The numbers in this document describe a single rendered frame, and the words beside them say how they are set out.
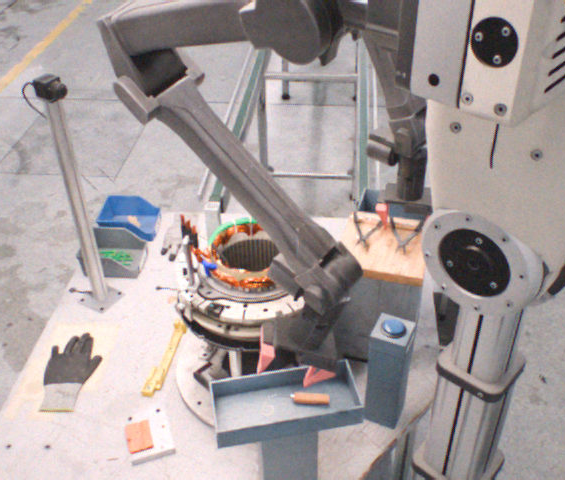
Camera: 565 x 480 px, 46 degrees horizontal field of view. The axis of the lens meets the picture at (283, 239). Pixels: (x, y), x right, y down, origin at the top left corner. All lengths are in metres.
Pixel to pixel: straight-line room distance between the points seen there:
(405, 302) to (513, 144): 0.78
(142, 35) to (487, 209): 0.47
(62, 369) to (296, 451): 0.65
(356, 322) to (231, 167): 0.69
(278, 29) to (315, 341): 0.55
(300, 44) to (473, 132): 0.22
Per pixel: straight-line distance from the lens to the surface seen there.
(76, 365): 1.63
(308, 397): 1.18
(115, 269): 1.85
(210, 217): 1.37
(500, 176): 0.73
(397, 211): 1.66
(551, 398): 2.68
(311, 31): 0.59
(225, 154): 0.91
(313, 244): 0.91
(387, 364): 1.33
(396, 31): 0.54
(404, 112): 1.28
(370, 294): 1.44
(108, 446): 1.49
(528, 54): 0.49
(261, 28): 0.64
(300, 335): 1.02
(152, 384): 1.55
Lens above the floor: 1.95
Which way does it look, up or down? 37 degrees down
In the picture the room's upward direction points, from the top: 1 degrees counter-clockwise
